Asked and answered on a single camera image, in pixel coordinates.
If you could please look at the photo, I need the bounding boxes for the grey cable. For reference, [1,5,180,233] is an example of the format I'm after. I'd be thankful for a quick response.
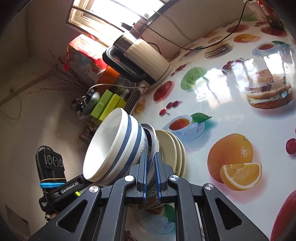
[87,82,137,93]

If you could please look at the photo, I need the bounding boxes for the cream plate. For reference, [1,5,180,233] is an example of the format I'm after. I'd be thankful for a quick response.
[178,139,187,175]
[155,130,178,173]
[171,133,183,174]

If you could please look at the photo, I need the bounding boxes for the grey handheld device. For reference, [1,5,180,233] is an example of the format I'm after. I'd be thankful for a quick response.
[82,90,101,116]

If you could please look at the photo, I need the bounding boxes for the large white blue-striped bowl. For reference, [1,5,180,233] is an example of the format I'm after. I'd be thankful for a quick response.
[99,116,153,202]

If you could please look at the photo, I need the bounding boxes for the window with metal bars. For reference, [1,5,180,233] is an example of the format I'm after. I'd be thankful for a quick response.
[66,0,171,35]

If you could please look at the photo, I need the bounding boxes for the white electric kettle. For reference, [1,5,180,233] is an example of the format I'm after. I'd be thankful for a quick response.
[102,34,173,86]

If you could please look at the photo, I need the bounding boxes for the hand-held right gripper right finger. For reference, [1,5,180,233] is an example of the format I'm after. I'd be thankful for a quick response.
[154,152,270,241]

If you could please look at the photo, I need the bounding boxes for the dried twigs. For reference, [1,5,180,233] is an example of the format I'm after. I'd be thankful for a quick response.
[26,50,93,98]

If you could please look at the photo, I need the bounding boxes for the black cable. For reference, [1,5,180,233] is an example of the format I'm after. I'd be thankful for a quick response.
[133,2,249,50]

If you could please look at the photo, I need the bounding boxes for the stainless steel bowl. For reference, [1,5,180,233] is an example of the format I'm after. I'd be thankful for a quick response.
[141,123,160,176]

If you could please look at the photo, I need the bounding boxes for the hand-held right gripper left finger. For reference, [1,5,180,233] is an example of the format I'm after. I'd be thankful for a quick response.
[29,152,148,241]

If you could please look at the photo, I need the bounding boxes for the red gift bag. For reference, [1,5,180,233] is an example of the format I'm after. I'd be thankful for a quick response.
[65,34,109,84]

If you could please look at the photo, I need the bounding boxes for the small white blue-striped bowl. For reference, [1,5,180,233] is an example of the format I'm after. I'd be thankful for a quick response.
[83,108,133,186]

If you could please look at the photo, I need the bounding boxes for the food printed table cover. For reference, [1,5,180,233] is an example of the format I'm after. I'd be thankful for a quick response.
[125,0,296,241]

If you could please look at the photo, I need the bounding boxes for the orange container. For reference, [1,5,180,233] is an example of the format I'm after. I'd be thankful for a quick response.
[97,66,120,86]

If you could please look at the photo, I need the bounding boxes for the red label glass jar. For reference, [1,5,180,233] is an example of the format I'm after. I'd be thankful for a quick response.
[257,0,284,30]

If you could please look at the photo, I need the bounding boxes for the grey ribbed tray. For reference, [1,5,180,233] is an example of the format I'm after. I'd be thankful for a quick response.
[124,89,142,114]

